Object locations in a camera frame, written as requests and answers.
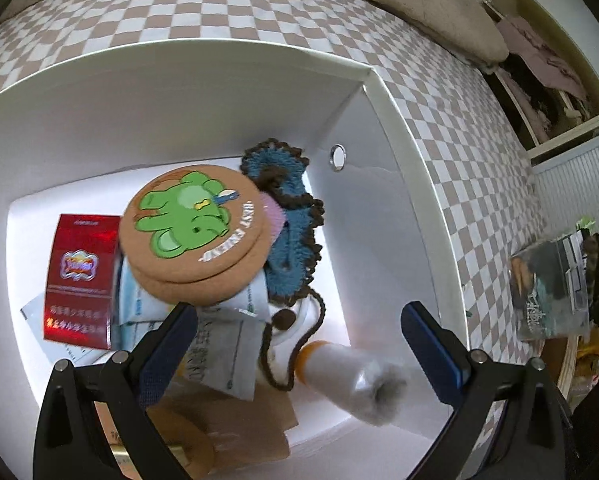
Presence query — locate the white storage box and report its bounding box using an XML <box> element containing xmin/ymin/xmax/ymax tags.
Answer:
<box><xmin>0</xmin><ymin>40</ymin><xmax>469</xmax><ymax>480</ymax></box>

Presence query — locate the plain cork coaster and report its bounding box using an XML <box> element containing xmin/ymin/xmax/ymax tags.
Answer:
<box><xmin>128</xmin><ymin>220</ymin><xmax>276</xmax><ymax>307</ymax></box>

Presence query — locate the wooden wardrobe shelf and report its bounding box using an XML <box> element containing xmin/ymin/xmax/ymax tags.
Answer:
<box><xmin>479</xmin><ymin>0</ymin><xmax>599</xmax><ymax>162</ymax></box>

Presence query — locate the dark brown knitted cord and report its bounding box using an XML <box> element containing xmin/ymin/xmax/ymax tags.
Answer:
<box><xmin>257</xmin><ymin>284</ymin><xmax>329</xmax><ymax>392</ymax></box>

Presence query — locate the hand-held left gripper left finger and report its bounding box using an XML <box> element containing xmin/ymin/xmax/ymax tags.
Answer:
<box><xmin>34</xmin><ymin>302</ymin><xmax>199</xmax><ymax>480</ymax></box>

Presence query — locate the white tube with orange cap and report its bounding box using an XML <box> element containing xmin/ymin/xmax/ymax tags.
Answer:
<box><xmin>294</xmin><ymin>340</ymin><xmax>411</xmax><ymax>429</ymax></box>

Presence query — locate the clear plastic storage bin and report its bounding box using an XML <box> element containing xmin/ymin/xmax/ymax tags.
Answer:
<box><xmin>508</xmin><ymin>230</ymin><xmax>599</xmax><ymax>345</ymax></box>

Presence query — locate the green elephant cork coaster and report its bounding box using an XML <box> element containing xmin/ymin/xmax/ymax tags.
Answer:
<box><xmin>118</xmin><ymin>168</ymin><xmax>273</xmax><ymax>282</ymax></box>

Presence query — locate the brown kraft pad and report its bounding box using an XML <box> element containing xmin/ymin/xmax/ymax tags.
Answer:
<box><xmin>144</xmin><ymin>389</ymin><xmax>301</xmax><ymax>480</ymax></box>

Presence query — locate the blue brown-edged crochet coaster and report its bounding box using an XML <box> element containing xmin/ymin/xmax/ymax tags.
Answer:
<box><xmin>239</xmin><ymin>138</ymin><xmax>327</xmax><ymax>307</ymax></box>

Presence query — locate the beige duvet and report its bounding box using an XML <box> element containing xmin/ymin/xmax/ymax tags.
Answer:
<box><xmin>10</xmin><ymin>0</ymin><xmax>510</xmax><ymax>68</ymax></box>

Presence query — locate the pink clothes pile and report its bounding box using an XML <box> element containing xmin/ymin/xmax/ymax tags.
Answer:
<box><xmin>497</xmin><ymin>15</ymin><xmax>593</xmax><ymax>121</ymax></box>

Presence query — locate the blue white medicine sachet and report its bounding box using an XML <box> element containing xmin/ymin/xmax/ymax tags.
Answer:
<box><xmin>116</xmin><ymin>255</ymin><xmax>271</xmax><ymax>402</ymax></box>

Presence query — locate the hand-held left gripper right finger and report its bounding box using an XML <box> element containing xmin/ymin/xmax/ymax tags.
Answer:
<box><xmin>401</xmin><ymin>301</ymin><xmax>569</xmax><ymax>480</ymax></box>

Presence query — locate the red cigarette box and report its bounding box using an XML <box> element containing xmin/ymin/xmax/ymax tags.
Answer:
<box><xmin>40</xmin><ymin>213</ymin><xmax>123</xmax><ymax>351</ymax></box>

